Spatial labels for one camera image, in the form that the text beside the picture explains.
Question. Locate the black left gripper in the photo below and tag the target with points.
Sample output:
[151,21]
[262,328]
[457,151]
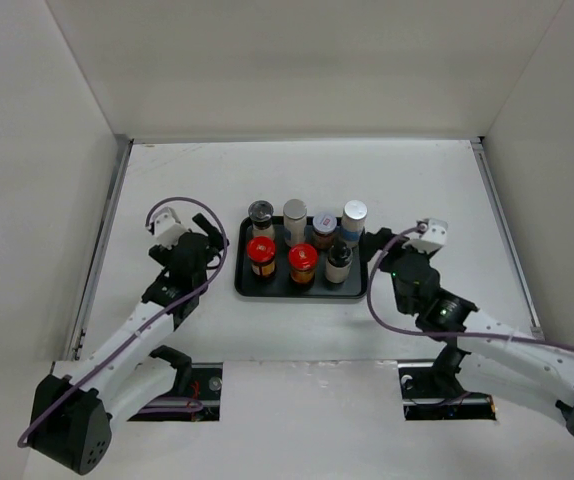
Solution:
[215,239]

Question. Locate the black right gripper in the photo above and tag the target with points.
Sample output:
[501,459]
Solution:
[372,240]

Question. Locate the silver lid blue label bottle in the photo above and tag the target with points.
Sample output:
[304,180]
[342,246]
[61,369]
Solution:
[353,222]

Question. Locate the black cap white bottle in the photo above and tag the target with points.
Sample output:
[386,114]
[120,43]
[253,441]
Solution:
[338,263]

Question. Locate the small white red label jar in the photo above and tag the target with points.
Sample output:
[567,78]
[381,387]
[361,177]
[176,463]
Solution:
[323,230]

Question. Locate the clear lid pepper grinder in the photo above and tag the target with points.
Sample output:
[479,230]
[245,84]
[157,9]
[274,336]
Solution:
[260,213]

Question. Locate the red lid orange sauce jar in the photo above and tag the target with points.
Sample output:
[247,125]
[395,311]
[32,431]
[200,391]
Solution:
[303,260]

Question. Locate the silver lid white shaker bottle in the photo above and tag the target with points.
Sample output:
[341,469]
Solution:
[294,222]

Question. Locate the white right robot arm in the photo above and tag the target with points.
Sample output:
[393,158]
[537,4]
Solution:
[480,354]

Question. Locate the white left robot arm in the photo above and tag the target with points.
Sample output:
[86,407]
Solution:
[74,416]

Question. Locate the black rectangular tray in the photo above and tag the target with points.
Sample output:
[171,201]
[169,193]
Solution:
[280,285]

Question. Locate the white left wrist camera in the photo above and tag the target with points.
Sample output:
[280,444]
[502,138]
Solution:
[166,228]

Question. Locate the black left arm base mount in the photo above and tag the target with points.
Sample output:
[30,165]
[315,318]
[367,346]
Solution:
[195,395]

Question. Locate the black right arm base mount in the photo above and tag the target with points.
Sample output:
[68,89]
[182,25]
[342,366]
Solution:
[430,391]

